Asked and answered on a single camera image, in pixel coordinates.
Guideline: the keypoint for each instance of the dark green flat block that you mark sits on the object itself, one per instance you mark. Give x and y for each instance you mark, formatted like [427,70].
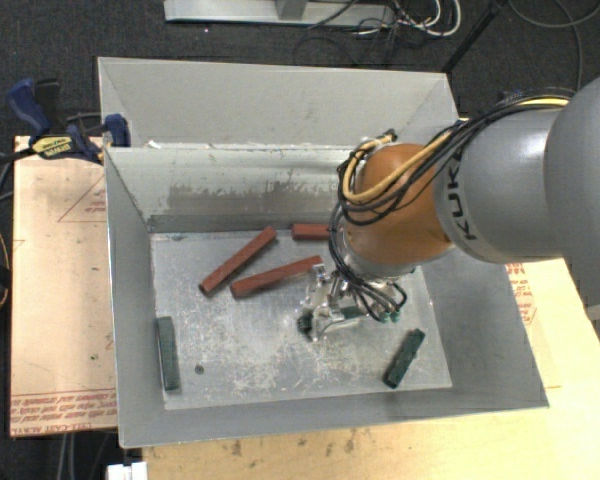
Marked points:
[168,353]
[404,359]

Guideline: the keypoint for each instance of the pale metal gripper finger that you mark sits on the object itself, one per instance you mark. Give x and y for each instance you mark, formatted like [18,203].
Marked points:
[316,288]
[322,329]

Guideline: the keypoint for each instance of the red-brown flat block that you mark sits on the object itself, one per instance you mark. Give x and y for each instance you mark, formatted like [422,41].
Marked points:
[275,277]
[240,260]
[310,232]

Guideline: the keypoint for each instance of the grey metal bin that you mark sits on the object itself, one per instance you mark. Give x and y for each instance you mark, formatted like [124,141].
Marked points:
[240,338]

